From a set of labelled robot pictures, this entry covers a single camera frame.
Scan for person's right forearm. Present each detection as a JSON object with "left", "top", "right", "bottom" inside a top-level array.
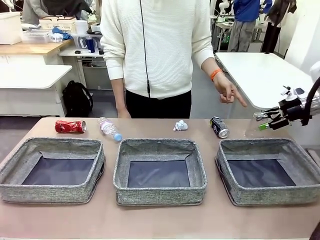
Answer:
[{"left": 110, "top": 77, "right": 127, "bottom": 110}]

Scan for black jacket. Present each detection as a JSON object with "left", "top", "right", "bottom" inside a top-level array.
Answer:
[{"left": 43, "top": 0, "right": 93, "bottom": 18}]

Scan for blue cloth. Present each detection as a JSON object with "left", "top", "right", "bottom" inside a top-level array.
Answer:
[{"left": 51, "top": 26, "right": 73, "bottom": 41}]

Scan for black drink can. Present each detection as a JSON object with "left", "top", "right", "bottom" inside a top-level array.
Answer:
[{"left": 209, "top": 115, "right": 230, "bottom": 139}]

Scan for black cord on sweater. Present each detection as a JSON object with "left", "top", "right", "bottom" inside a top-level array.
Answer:
[{"left": 139, "top": 0, "right": 151, "bottom": 99}]

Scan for person in white sweater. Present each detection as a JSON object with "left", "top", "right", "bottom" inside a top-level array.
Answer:
[{"left": 99, "top": 0, "right": 216, "bottom": 100}]

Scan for crushed red soda can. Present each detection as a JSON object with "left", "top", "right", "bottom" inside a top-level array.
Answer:
[{"left": 54, "top": 119, "right": 87, "bottom": 134}]

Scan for wooden top table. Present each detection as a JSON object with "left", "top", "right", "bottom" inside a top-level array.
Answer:
[{"left": 0, "top": 38, "right": 73, "bottom": 66}]

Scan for black trousers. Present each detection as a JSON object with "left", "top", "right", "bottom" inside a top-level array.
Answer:
[{"left": 125, "top": 89, "right": 192, "bottom": 119}]

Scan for person's left forearm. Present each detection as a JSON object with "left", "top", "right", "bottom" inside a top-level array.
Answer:
[{"left": 201, "top": 57, "right": 222, "bottom": 78}]

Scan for white storage box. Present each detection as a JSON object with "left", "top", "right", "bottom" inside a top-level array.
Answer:
[{"left": 0, "top": 11, "right": 23, "bottom": 46}]

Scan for orange wrist watch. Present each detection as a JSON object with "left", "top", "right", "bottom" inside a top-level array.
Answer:
[{"left": 209, "top": 68, "right": 223, "bottom": 82}]

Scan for clear plastic storage bin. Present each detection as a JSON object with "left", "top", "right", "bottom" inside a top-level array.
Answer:
[{"left": 71, "top": 32, "right": 105, "bottom": 50}]

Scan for black coat on stand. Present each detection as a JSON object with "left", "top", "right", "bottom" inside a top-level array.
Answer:
[{"left": 261, "top": 0, "right": 298, "bottom": 55}]

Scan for white paper tissue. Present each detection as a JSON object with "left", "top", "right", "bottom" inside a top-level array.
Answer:
[{"left": 172, "top": 119, "right": 190, "bottom": 132}]

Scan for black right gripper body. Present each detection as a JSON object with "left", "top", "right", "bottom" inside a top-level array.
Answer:
[{"left": 278, "top": 98, "right": 313, "bottom": 126}]

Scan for person in blue jacket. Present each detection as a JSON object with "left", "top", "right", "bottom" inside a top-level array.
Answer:
[{"left": 228, "top": 0, "right": 272, "bottom": 53}]

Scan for clear plastic bottle blue cap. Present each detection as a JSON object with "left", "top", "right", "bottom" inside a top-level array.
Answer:
[{"left": 97, "top": 116, "right": 123, "bottom": 143}]

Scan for black backpack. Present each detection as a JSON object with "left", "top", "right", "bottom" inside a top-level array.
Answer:
[{"left": 61, "top": 80, "right": 94, "bottom": 118}]

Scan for grey fabric basket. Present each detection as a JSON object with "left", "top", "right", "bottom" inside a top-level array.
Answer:
[
  {"left": 0, "top": 136, "right": 106, "bottom": 205},
  {"left": 112, "top": 138, "right": 208, "bottom": 207},
  {"left": 214, "top": 138, "right": 320, "bottom": 207}
]

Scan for white mesh basket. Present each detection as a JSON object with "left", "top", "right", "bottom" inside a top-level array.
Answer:
[{"left": 21, "top": 29, "right": 52, "bottom": 45}]

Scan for person's right hand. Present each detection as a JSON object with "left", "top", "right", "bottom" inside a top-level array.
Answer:
[{"left": 117, "top": 106, "right": 132, "bottom": 119}]

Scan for person's left hand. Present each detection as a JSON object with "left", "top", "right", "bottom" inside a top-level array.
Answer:
[{"left": 212, "top": 72, "right": 248, "bottom": 108}]

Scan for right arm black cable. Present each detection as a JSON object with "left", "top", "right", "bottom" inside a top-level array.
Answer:
[{"left": 306, "top": 76, "right": 320, "bottom": 126}]

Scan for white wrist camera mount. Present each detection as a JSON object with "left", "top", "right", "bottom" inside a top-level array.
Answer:
[{"left": 279, "top": 85, "right": 310, "bottom": 103}]

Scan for person in grey top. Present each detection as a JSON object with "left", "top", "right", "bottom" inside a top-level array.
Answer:
[{"left": 22, "top": 0, "right": 51, "bottom": 26}]

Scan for white desk with thin legs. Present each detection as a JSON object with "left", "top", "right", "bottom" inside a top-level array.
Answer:
[{"left": 58, "top": 46, "right": 108, "bottom": 90}]

